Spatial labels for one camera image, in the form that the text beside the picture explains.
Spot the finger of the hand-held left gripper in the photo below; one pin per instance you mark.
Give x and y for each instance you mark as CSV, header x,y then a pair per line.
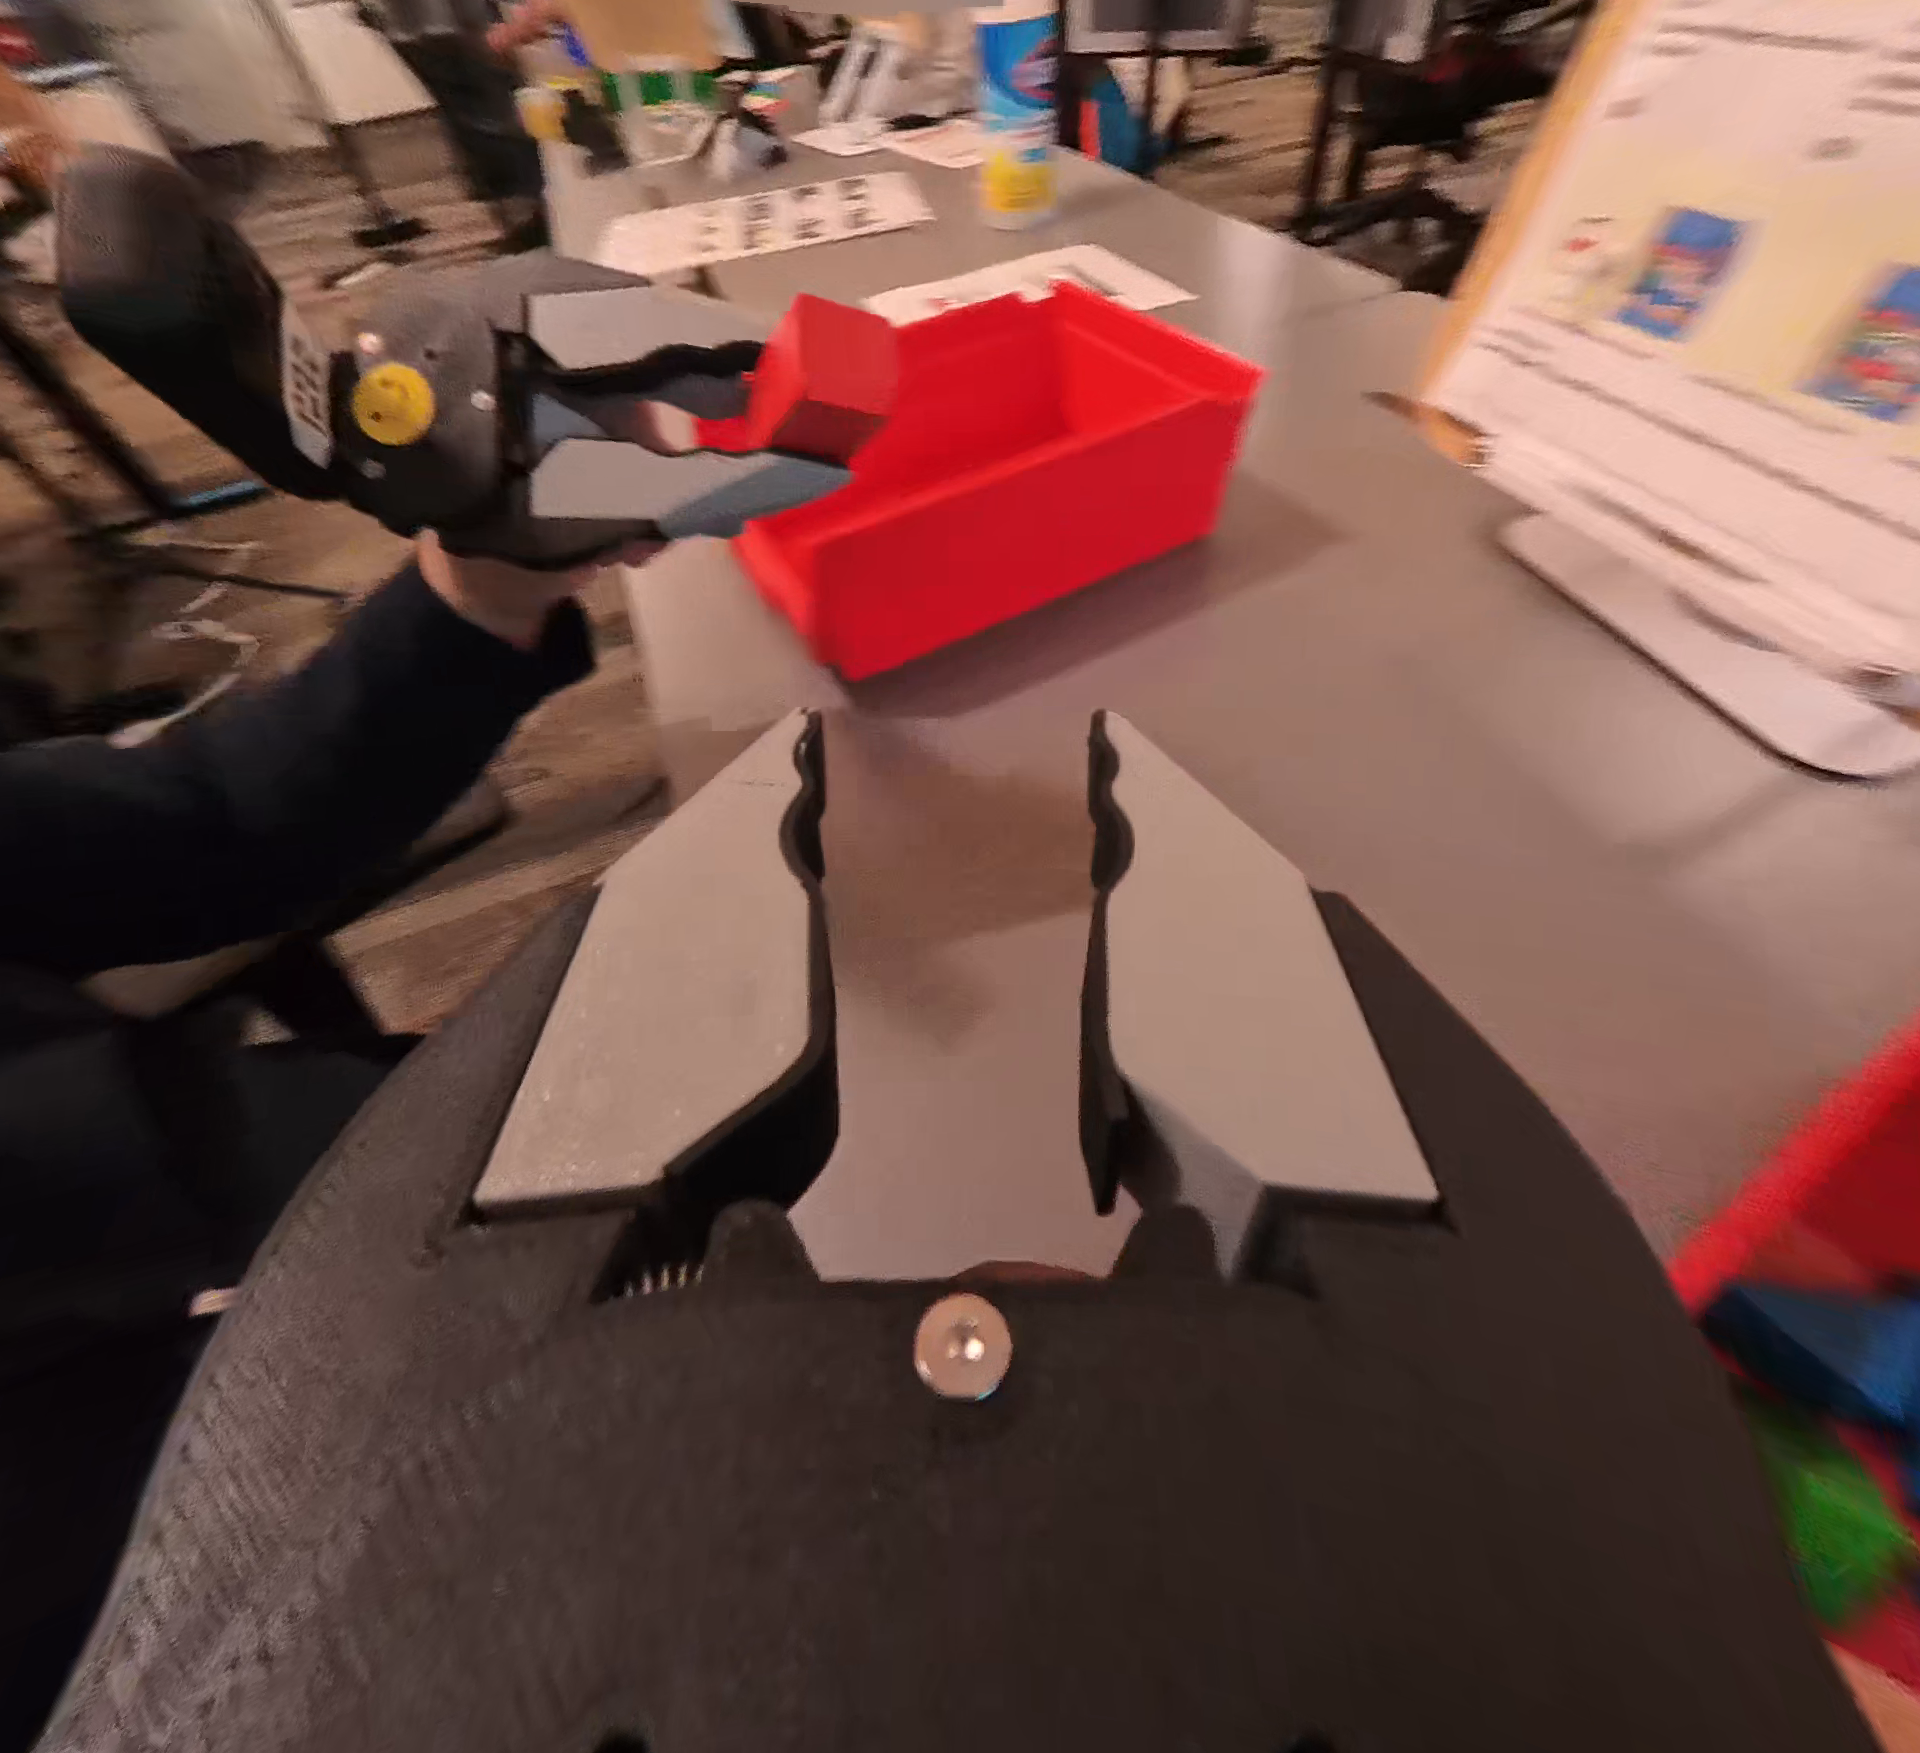
x,y
617,487
617,328

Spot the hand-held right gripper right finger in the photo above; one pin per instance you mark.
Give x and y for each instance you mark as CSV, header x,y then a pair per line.
x,y
1246,1018

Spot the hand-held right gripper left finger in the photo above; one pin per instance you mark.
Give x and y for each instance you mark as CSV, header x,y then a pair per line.
x,y
674,1004

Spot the large red wooden block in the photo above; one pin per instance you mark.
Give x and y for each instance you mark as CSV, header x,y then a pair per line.
x,y
818,380

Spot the red plastic bin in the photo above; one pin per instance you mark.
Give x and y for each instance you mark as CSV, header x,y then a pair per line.
x,y
1020,525
1800,1153

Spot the person's left forearm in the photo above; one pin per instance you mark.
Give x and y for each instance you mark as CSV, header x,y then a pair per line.
x,y
226,810

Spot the person's left hand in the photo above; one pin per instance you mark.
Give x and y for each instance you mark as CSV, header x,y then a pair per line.
x,y
503,599

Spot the picture-printed paper sheet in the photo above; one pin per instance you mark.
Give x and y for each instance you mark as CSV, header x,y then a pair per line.
x,y
764,223

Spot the plain white paper sheet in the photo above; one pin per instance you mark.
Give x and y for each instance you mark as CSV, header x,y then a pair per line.
x,y
901,140

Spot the white paper with red print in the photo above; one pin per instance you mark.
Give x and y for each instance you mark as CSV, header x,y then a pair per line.
x,y
1049,277

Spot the disinfecting wipes canister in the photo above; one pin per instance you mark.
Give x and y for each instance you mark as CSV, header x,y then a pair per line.
x,y
1018,117

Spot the instruction sheet on stand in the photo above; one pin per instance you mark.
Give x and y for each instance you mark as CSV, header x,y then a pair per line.
x,y
1680,629

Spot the blue wooden block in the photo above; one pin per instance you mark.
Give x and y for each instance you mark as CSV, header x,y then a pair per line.
x,y
1831,1356

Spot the green wooden block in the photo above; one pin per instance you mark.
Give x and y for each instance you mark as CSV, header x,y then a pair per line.
x,y
1838,1530

